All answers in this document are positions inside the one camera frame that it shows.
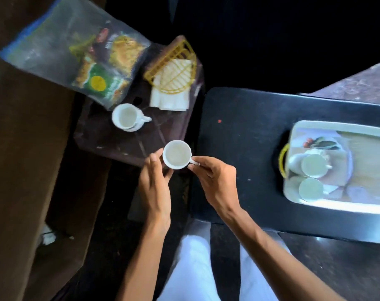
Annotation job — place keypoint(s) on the person's right forearm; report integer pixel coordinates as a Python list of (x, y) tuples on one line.
[(271, 257)]

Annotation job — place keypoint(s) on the clear plastic bag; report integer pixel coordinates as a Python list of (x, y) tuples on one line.
[(52, 43)]

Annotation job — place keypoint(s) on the person's left forearm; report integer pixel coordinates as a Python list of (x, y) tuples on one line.
[(147, 257)]

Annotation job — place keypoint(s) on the white paper napkins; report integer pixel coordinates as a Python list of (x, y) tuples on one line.
[(172, 101)]

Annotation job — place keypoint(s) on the green yellow snack packet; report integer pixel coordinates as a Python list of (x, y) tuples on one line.
[(103, 79)]

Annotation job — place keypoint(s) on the brown snack packet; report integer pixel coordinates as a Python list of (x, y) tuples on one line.
[(100, 39)]

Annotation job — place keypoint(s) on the yellow napkin holder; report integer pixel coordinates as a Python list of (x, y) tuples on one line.
[(174, 64)]

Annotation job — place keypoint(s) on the white crumpled object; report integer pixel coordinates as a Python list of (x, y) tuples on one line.
[(48, 237)]

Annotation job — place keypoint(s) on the black table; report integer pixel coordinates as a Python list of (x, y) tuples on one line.
[(246, 147)]

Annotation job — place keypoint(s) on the brown small table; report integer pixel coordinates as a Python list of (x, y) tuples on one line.
[(114, 144)]

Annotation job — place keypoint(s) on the brown wooden furniture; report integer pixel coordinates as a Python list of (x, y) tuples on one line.
[(17, 169)]

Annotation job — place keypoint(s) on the white teacup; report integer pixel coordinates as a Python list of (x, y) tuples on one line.
[(127, 117), (313, 166), (310, 189), (176, 154)]

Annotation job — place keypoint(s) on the person's right thumb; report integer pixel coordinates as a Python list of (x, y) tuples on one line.
[(196, 171)]

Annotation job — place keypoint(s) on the white trousers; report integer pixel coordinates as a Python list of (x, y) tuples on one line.
[(196, 272)]

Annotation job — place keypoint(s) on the person's right hand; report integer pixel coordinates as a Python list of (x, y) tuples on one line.
[(219, 184)]

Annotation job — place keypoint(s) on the person's left hand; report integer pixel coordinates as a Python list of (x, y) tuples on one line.
[(154, 188)]

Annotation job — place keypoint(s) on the person's left thumb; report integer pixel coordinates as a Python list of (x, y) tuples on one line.
[(169, 176)]

